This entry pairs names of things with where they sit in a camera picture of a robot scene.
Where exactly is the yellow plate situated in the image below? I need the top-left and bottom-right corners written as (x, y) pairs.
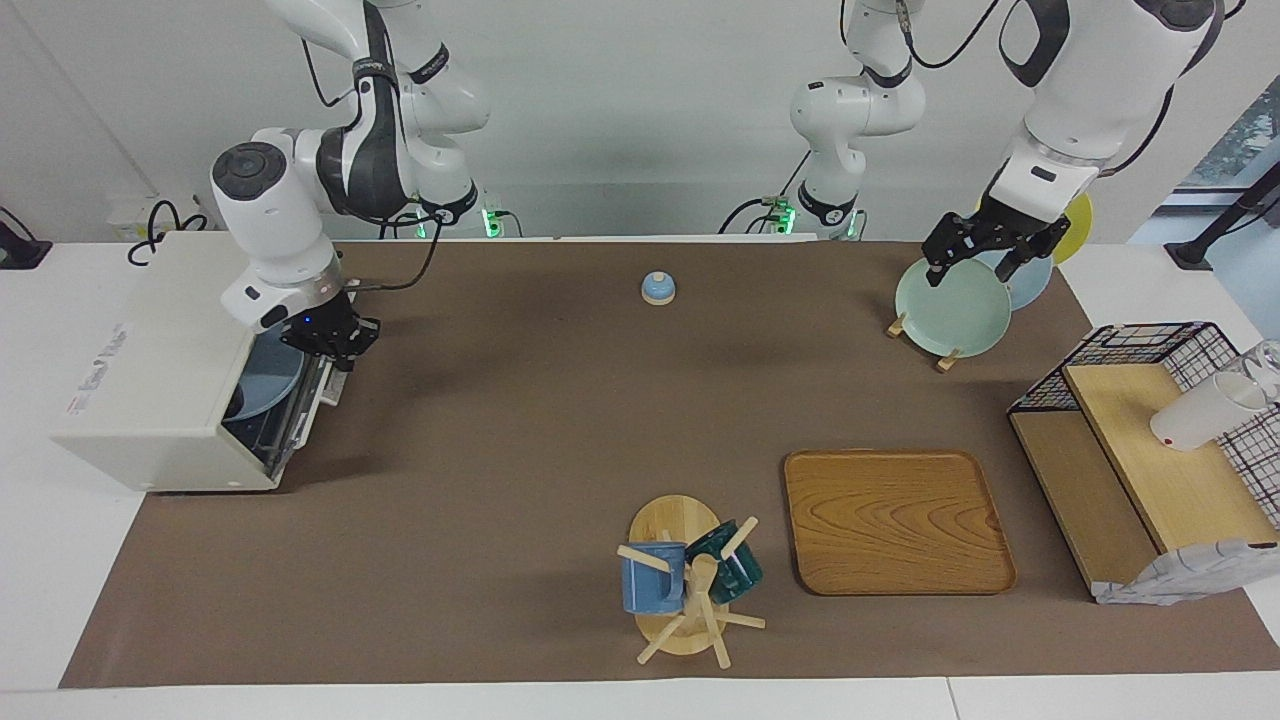
top-left (1060, 192), bottom-right (1094, 266)

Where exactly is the black wire basket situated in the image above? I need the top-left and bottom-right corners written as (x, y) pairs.
top-left (1007, 322), bottom-right (1280, 531)

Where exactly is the small light blue plate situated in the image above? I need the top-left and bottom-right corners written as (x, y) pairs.
top-left (230, 335), bottom-right (306, 421)

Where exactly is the wooden mug tree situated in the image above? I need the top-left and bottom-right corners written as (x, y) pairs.
top-left (617, 495), bottom-right (767, 669)

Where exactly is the white toaster oven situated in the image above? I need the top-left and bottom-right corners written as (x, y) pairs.
top-left (52, 232), bottom-right (351, 493)

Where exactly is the brown table mat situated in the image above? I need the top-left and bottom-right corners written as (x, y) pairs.
top-left (60, 240), bottom-right (1280, 689)

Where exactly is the dark green mug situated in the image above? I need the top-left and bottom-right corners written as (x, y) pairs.
top-left (686, 520), bottom-right (764, 605)

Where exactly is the wooden serving tray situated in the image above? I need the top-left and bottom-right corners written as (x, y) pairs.
top-left (783, 450), bottom-right (1018, 597)

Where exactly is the black stand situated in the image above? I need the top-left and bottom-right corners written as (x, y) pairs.
top-left (1165, 160), bottom-right (1280, 269)

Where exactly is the glass oven door with handle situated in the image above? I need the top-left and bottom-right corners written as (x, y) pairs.
top-left (265, 340), bottom-right (351, 476)

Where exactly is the wooden shelf box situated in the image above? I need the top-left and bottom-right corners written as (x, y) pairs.
top-left (1008, 362), bottom-right (1280, 601)

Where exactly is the black power strip cable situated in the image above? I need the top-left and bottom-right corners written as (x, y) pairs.
top-left (127, 200), bottom-right (213, 266)

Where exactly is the pale green plate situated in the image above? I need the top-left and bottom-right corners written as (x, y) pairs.
top-left (895, 258), bottom-right (1013, 358)

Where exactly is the large light blue plate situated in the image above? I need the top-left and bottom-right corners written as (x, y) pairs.
top-left (975, 250), bottom-right (1054, 311)

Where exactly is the blue mug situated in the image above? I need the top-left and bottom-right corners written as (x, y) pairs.
top-left (621, 542), bottom-right (688, 615)

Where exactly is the grey patterned cloth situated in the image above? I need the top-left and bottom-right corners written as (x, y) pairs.
top-left (1093, 538), bottom-right (1280, 607)

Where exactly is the window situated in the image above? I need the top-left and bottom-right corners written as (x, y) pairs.
top-left (1165, 75), bottom-right (1280, 216)

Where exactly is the clear glass cup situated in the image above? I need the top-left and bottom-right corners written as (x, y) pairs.
top-left (1240, 340), bottom-right (1280, 406)

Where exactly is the wooden plate rack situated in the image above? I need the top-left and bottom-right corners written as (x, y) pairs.
top-left (886, 312), bottom-right (963, 373)

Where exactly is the white cup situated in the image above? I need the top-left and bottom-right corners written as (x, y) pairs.
top-left (1150, 372), bottom-right (1269, 452)

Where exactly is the white power strip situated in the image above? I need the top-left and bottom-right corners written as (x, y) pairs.
top-left (108, 195), bottom-right (206, 243)

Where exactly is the black device with cable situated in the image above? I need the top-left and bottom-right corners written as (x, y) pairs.
top-left (0, 205), bottom-right (53, 271)

